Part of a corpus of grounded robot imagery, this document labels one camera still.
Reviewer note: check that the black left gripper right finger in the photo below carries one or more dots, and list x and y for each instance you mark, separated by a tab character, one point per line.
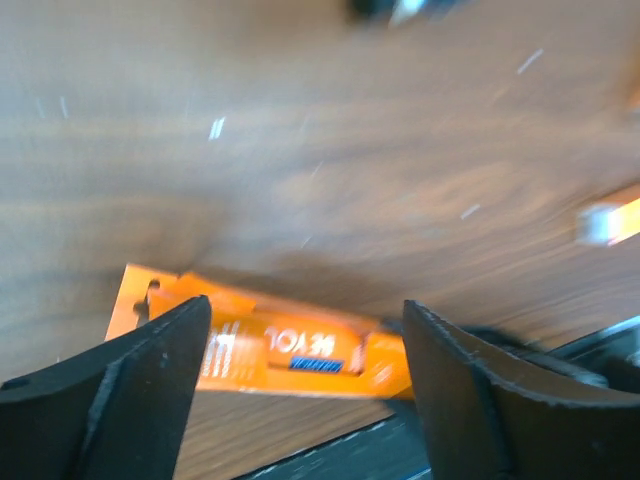
493	407

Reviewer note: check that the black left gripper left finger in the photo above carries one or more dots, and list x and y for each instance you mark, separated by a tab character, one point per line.
116	411

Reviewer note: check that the three-tier cream shelf rack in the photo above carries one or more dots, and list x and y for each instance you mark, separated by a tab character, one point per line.
398	11

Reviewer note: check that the orange toothpaste box bottom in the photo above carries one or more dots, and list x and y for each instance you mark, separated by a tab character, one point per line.
264	344

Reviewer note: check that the orange toothpaste box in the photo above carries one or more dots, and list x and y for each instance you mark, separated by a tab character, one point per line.
611	219
264	344

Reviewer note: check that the orange toothpaste box right lower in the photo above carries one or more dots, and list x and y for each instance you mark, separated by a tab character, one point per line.
611	219

